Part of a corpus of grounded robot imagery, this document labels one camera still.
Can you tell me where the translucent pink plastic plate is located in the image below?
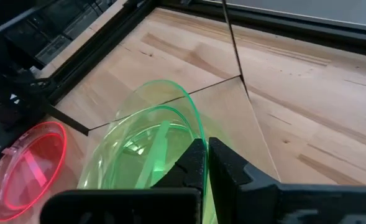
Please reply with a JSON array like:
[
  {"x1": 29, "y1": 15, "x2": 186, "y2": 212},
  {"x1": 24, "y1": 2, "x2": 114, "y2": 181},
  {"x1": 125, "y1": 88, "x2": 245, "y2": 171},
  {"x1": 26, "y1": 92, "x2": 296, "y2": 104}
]
[{"x1": 0, "y1": 121, "x2": 68, "y2": 222}]

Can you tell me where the black aluminium table frame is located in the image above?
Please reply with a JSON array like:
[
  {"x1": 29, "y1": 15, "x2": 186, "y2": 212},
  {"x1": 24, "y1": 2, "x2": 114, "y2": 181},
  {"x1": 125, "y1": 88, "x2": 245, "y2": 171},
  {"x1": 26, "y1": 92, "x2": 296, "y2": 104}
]
[{"x1": 30, "y1": 0, "x2": 366, "y2": 106}]

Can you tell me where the translucent green plastic plate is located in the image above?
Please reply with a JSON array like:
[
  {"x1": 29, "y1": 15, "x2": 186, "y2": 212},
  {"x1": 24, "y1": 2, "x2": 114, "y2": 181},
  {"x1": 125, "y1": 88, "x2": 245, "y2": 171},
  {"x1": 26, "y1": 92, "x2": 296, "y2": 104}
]
[
  {"x1": 108, "y1": 105, "x2": 202, "y2": 189},
  {"x1": 76, "y1": 79, "x2": 218, "y2": 224}
]

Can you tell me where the wooden shelf with black frame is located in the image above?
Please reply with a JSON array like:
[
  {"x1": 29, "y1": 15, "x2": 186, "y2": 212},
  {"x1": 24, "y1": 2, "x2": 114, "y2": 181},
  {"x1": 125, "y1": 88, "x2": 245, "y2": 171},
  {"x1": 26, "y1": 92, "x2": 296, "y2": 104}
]
[{"x1": 44, "y1": 0, "x2": 281, "y2": 190}]

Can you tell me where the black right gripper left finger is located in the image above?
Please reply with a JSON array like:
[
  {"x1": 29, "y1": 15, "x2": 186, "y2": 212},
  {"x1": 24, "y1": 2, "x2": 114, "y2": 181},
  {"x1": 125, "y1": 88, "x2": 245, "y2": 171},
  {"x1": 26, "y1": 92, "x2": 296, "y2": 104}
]
[{"x1": 39, "y1": 138, "x2": 208, "y2": 224}]

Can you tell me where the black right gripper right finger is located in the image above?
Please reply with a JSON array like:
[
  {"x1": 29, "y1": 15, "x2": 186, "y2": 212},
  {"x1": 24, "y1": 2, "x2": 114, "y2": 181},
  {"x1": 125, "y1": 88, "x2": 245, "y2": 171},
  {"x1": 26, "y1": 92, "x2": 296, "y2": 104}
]
[{"x1": 209, "y1": 136, "x2": 366, "y2": 224}]

